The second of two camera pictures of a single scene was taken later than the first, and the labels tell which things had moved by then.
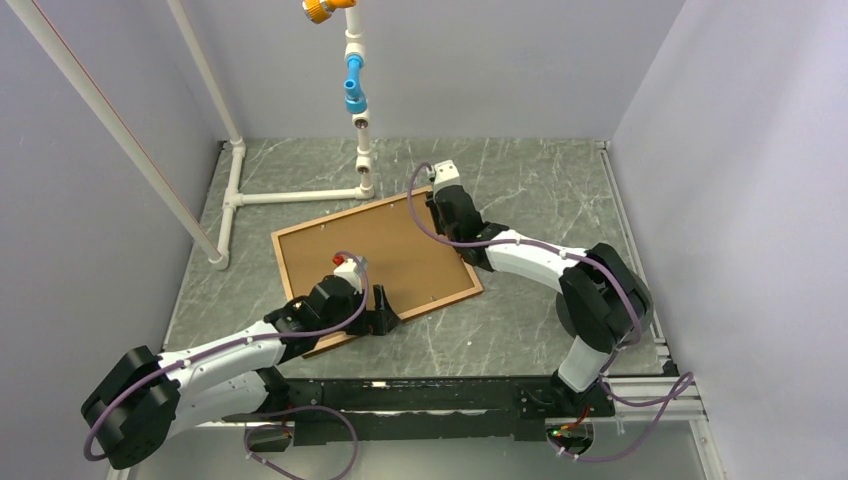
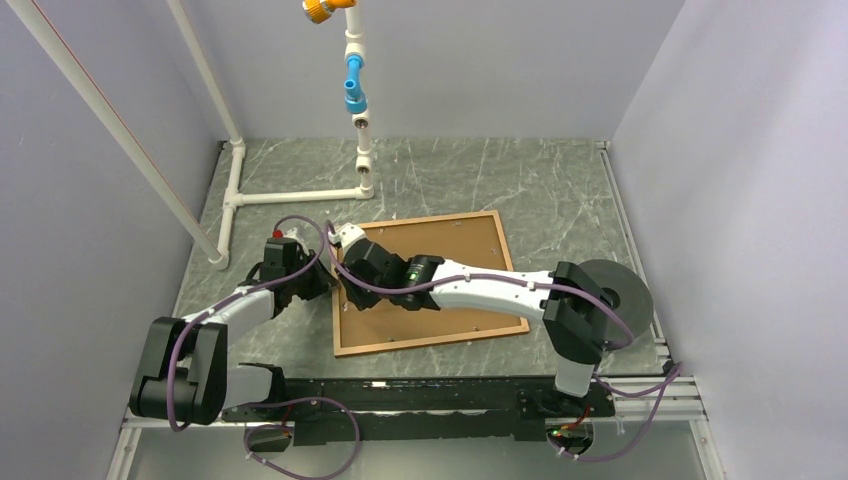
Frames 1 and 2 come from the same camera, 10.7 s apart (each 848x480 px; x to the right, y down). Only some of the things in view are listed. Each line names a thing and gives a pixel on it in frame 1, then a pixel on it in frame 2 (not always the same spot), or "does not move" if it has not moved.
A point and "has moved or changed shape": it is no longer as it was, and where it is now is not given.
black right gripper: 434,211 -> 363,301
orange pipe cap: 318,11 does not move
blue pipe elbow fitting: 355,100 does not move
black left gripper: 375,322 -> 322,281
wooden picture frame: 404,249 has moved or changed shape
